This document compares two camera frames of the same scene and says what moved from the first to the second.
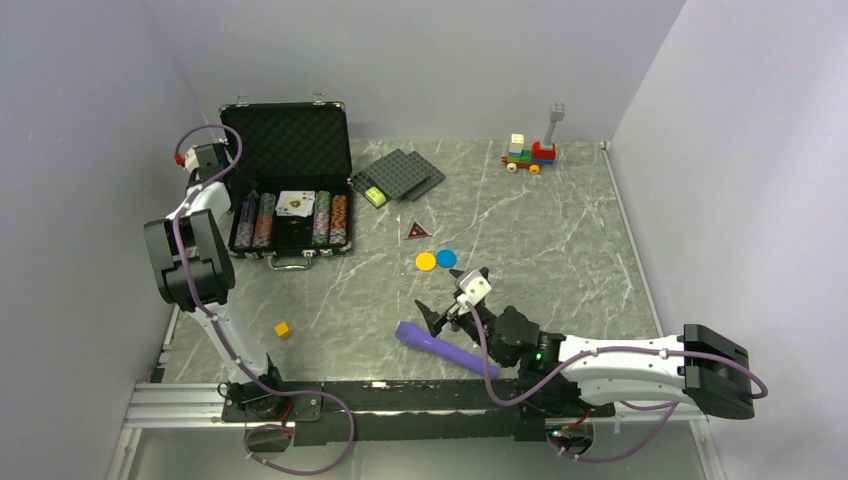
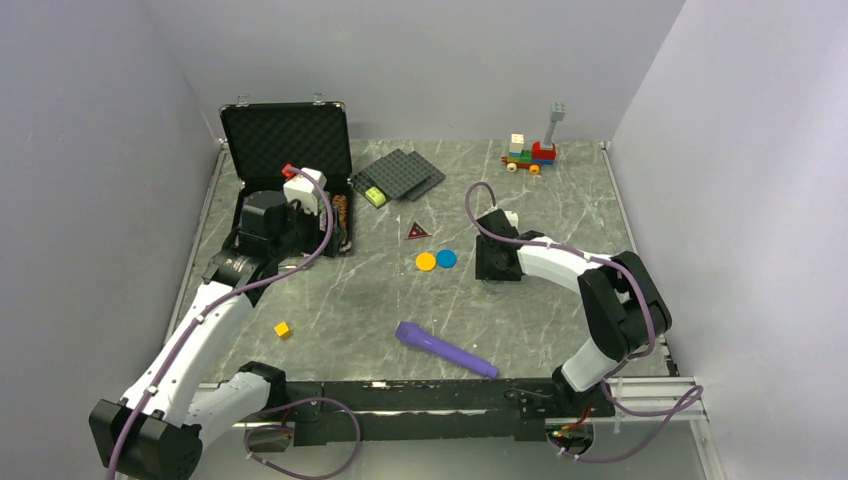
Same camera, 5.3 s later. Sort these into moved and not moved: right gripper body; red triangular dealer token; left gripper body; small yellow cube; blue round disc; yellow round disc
Moved: right gripper body; left gripper body
Not moved: blue round disc; small yellow cube; red triangular dealer token; yellow round disc
